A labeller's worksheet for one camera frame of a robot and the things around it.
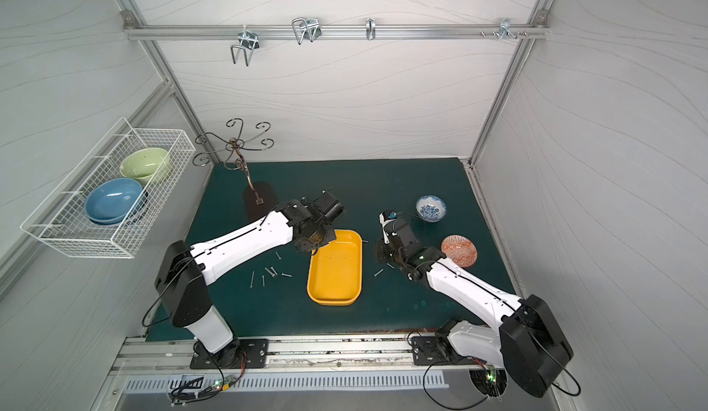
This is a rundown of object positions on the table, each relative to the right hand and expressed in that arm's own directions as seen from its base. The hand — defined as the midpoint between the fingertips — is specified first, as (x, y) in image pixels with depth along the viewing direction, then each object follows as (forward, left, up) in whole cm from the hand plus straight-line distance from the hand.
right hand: (378, 241), depth 85 cm
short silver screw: (-7, +34, -9) cm, 36 cm away
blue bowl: (-6, +64, +26) cm, 69 cm away
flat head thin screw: (-3, -4, -11) cm, 12 cm away
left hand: (-2, +15, +3) cm, 16 cm away
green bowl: (+7, +63, +25) cm, 69 cm away
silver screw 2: (-10, +37, -10) cm, 40 cm away
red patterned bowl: (+3, -28, -10) cm, 30 cm away
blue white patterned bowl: (+20, -20, -10) cm, 30 cm away
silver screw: (-6, 0, -10) cm, 12 cm away
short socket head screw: (-8, +29, -10) cm, 32 cm away
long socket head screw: (-9, +34, -9) cm, 36 cm away
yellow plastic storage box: (-7, +14, -9) cm, 18 cm away
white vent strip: (-36, +20, -10) cm, 43 cm away
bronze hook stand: (+18, +45, +21) cm, 53 cm away
